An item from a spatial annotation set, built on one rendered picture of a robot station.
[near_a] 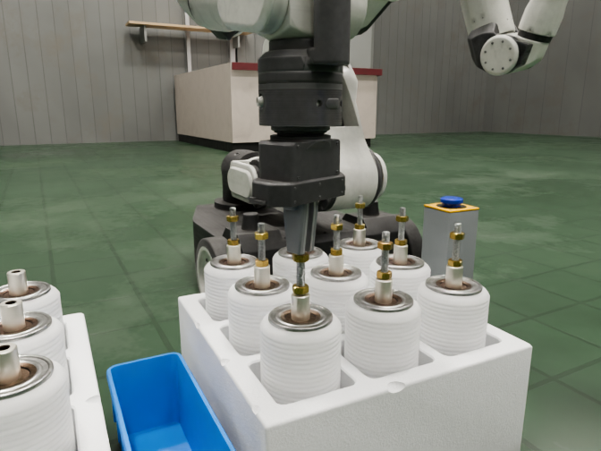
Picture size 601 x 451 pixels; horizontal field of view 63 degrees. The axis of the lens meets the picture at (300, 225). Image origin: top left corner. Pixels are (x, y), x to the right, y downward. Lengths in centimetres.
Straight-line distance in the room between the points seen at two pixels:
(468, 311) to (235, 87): 520
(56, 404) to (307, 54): 39
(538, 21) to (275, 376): 83
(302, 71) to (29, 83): 753
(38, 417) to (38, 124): 752
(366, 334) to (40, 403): 35
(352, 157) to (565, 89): 982
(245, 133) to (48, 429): 536
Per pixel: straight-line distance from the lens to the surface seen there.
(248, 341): 66
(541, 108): 1107
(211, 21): 67
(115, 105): 803
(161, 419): 85
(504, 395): 74
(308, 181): 50
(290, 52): 49
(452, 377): 65
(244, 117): 576
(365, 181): 108
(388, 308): 61
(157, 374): 81
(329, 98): 49
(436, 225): 92
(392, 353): 62
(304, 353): 55
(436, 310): 68
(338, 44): 47
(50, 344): 61
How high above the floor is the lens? 49
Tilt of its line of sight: 13 degrees down
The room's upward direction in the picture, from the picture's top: straight up
